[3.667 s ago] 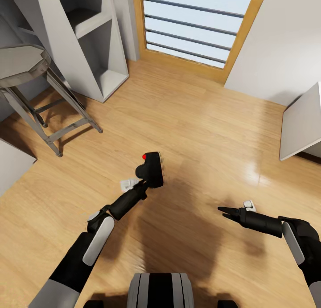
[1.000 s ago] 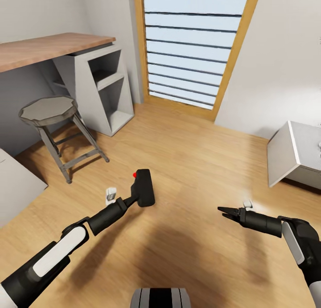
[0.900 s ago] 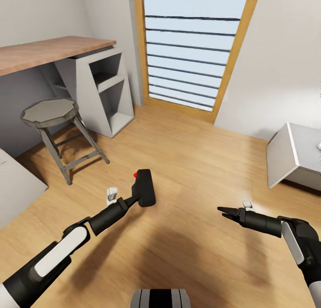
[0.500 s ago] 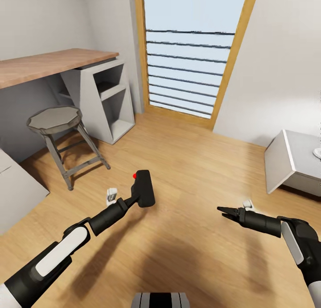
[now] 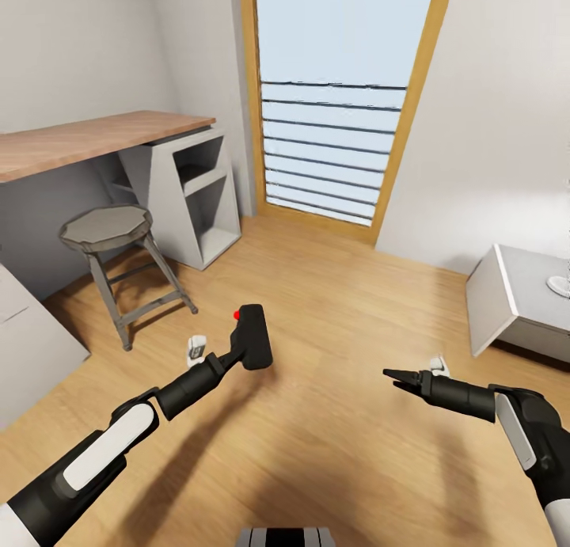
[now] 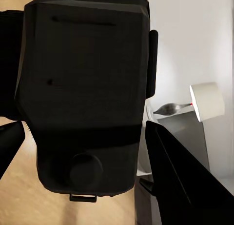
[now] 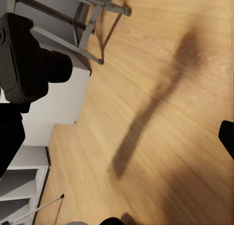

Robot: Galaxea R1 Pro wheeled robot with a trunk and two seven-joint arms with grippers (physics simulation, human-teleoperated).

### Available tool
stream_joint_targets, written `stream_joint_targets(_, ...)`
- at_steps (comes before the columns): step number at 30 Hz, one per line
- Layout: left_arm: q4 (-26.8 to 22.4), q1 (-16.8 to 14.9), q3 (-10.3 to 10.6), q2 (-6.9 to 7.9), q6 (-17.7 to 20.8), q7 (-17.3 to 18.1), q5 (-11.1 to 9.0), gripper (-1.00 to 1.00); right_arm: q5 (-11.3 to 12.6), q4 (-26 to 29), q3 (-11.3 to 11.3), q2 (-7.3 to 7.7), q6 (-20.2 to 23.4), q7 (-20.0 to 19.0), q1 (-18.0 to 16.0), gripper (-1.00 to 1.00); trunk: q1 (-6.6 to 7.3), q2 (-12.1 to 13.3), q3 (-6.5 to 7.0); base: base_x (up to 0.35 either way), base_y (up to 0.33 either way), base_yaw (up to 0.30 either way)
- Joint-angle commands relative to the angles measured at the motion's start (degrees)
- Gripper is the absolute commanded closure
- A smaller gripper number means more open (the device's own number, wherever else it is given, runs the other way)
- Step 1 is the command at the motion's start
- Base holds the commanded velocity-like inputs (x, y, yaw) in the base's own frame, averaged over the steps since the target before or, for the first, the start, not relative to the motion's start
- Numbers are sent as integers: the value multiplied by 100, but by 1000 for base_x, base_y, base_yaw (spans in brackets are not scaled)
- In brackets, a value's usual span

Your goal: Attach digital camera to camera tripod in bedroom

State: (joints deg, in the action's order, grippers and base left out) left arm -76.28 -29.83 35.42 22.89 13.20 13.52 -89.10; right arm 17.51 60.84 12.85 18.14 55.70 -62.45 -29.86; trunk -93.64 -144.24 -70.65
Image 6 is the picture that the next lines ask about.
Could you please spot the nightstand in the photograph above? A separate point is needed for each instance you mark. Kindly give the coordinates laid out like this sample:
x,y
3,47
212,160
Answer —
x,y
143,163

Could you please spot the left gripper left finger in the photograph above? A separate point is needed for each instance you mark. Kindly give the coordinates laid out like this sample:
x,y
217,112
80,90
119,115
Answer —
x,y
12,136

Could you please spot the digital camera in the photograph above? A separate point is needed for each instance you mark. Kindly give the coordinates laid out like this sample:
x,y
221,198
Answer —
x,y
78,73

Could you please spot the table lamp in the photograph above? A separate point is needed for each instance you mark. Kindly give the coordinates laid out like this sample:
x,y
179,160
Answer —
x,y
207,101

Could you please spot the bed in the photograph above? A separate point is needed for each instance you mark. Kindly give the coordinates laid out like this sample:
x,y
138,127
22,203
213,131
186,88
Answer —
x,y
190,133

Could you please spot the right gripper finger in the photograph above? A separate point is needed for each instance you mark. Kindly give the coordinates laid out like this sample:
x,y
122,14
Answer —
x,y
149,186

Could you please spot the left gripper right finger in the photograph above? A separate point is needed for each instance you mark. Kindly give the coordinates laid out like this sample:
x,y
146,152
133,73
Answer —
x,y
187,193

